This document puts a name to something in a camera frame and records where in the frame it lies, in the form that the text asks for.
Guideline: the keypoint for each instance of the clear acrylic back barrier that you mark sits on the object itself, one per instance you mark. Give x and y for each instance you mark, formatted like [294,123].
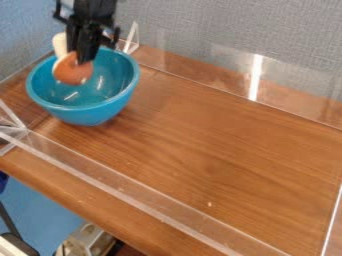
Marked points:
[302,91]

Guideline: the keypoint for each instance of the clear acrylic corner bracket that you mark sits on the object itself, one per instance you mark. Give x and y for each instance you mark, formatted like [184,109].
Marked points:
[129,44]

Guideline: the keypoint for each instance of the clear acrylic barrier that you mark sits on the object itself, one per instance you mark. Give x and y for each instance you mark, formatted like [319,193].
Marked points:
[199,225]
[302,91]

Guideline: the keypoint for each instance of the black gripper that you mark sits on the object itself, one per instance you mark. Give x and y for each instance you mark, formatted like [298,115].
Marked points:
[85,17]

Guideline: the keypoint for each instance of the blue bowl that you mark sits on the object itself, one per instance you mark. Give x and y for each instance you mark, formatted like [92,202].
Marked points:
[92,103]

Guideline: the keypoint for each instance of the clear acrylic front barrier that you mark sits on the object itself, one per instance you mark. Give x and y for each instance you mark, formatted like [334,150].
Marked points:
[199,225]

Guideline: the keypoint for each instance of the brown toy mushroom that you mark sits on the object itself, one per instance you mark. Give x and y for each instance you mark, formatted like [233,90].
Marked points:
[66,70]

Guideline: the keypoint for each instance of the white power strip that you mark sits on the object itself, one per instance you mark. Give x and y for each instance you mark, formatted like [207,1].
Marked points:
[87,241]

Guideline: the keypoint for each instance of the black stand below table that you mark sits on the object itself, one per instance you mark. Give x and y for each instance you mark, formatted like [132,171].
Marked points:
[12,245]

